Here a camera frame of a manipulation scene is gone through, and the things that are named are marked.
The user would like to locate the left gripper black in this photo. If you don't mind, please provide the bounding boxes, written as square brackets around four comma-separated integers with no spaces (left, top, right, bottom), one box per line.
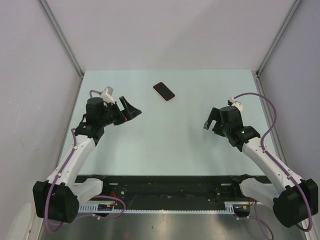
[99,96,141,127]

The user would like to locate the phone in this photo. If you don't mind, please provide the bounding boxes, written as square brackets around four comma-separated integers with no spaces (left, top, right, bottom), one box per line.
[152,82,176,102]

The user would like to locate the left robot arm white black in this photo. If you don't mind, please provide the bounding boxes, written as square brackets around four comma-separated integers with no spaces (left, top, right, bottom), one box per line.
[32,96,142,224]

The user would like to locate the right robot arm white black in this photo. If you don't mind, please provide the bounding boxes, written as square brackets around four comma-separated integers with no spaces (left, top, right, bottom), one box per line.
[204,105,319,228]

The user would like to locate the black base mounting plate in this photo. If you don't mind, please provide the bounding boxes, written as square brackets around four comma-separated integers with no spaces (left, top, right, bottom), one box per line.
[72,174,273,218]

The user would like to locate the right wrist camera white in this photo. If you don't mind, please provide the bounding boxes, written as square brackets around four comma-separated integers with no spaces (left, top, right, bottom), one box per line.
[227,97,243,113]

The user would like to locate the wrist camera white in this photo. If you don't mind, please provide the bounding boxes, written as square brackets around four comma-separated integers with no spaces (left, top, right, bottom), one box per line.
[227,97,243,113]
[100,86,116,104]

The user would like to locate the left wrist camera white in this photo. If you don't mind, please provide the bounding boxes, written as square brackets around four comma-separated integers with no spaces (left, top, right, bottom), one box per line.
[100,86,116,104]

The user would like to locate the slotted grey cable duct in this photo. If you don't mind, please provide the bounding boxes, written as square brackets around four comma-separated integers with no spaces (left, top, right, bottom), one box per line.
[77,201,251,215]

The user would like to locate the left aluminium frame post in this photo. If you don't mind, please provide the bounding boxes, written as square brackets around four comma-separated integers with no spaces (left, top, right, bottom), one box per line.
[37,0,84,80]

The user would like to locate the aluminium frame post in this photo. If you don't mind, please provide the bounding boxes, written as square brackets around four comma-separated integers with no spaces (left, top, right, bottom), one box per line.
[255,0,304,77]
[37,0,84,80]

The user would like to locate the right aluminium frame post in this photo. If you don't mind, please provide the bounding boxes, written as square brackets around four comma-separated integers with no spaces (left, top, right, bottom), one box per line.
[255,0,304,77]

